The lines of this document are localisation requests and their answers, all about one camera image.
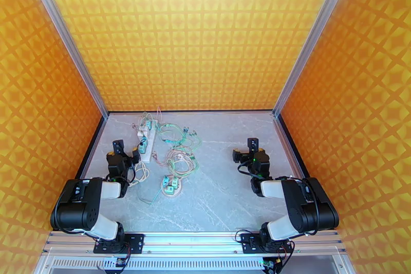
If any white power strip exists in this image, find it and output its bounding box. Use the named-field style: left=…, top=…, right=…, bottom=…
left=137, top=118, right=157, bottom=164

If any round white socket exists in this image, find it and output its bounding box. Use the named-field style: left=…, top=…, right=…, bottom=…
left=160, top=176, right=183, bottom=199

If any black table edge strip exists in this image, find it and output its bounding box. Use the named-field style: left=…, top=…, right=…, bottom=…
left=278, top=115, right=310, bottom=179
left=74, top=117, right=107, bottom=180
left=107, top=109, right=274, bottom=114

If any small controller board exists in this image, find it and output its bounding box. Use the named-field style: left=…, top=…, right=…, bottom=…
left=258, top=258, right=284, bottom=273
left=102, top=258, right=126, bottom=273

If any white vent grille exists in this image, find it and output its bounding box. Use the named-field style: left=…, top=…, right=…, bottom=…
left=48, top=256, right=269, bottom=271

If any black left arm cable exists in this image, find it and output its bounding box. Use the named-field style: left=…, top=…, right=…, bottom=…
left=126, top=157, right=138, bottom=187

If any white power strip cord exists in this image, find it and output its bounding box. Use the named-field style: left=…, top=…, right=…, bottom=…
left=129, top=161, right=151, bottom=186

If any pink charging cable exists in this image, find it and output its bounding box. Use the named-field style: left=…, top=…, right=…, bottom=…
left=130, top=106, right=163, bottom=133
left=153, top=149, right=198, bottom=176

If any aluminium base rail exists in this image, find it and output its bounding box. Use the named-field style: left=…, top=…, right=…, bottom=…
left=41, top=230, right=347, bottom=255

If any aluminium frame post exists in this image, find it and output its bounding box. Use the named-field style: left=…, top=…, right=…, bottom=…
left=273, top=0, right=358, bottom=119
left=22, top=0, right=109, bottom=120

